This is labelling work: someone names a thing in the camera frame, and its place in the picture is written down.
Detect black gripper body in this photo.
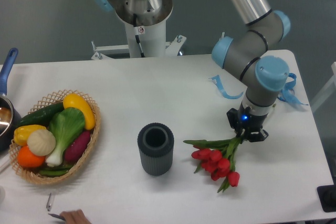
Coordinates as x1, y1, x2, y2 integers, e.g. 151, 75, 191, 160
235, 105, 267, 132

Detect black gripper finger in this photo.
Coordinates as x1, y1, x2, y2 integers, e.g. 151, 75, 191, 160
226, 108, 244, 137
243, 128, 269, 142

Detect red tulip bouquet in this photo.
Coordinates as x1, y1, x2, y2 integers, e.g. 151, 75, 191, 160
183, 137, 244, 193

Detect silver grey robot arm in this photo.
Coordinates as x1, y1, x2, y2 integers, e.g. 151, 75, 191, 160
212, 0, 290, 142

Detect person's hand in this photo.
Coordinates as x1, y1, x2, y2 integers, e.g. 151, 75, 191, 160
60, 209, 91, 224

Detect light blue ribbon strip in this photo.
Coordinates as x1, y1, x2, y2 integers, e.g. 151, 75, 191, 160
209, 75, 244, 100

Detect blue ribbon bundle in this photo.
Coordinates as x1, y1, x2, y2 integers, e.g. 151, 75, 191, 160
277, 72, 308, 105

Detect dark grey ribbed vase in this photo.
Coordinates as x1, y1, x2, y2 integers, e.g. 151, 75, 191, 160
137, 123, 174, 176

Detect black box at edge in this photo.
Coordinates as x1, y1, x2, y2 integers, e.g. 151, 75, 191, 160
317, 185, 335, 212

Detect purple sweet potato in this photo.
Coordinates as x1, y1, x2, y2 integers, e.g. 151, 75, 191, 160
64, 131, 91, 163

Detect yellow squash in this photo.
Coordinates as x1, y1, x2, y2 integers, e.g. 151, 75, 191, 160
63, 93, 96, 130

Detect green bok choy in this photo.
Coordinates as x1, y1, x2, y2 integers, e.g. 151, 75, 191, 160
46, 107, 85, 167

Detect green cucumber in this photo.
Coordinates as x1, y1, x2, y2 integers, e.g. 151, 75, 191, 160
16, 103, 64, 127

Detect green bean pods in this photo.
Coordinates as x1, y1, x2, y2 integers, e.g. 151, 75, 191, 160
38, 165, 72, 177

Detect dark pen in hand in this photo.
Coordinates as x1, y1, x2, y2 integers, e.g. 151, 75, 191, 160
48, 213, 66, 221

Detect orange fruit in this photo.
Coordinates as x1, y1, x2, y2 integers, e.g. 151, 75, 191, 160
17, 146, 45, 168

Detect yellow bell pepper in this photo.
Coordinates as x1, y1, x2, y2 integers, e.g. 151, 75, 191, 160
13, 124, 47, 146

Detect woven wicker basket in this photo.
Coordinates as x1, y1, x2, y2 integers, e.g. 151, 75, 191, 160
8, 90, 101, 185

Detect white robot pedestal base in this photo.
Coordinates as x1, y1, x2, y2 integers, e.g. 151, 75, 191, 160
94, 0, 186, 58

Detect blue handled saucepan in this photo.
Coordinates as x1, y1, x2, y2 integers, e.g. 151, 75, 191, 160
1, 48, 21, 152

